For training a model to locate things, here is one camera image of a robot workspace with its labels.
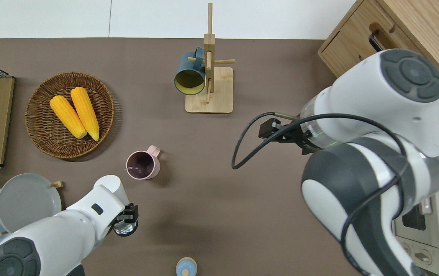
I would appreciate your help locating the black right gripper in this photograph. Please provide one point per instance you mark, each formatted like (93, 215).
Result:
(300, 138)

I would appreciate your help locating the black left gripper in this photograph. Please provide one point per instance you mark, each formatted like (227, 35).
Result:
(131, 209)

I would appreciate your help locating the pink cup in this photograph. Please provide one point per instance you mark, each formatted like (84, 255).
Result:
(141, 165)

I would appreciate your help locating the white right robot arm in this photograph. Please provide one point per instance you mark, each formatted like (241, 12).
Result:
(357, 199)

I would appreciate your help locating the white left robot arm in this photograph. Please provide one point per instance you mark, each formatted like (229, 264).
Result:
(51, 237)

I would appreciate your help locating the wooden cup stand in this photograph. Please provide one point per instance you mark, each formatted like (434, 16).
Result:
(208, 99)

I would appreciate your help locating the blue round bell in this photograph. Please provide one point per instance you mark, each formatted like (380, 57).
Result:
(186, 267)

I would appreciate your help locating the brown table mat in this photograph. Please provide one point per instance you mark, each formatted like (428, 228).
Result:
(204, 191)

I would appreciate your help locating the teal mug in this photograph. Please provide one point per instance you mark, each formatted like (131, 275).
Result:
(189, 78)

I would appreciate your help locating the gray plate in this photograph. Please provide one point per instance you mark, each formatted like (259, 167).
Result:
(28, 201)

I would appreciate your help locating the yellow corn cob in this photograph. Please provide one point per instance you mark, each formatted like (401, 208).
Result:
(85, 113)
(68, 117)

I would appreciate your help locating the round wicker basket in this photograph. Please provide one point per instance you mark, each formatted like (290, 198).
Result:
(47, 134)

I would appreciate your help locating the white toaster oven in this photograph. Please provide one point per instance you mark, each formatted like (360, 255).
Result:
(422, 237)

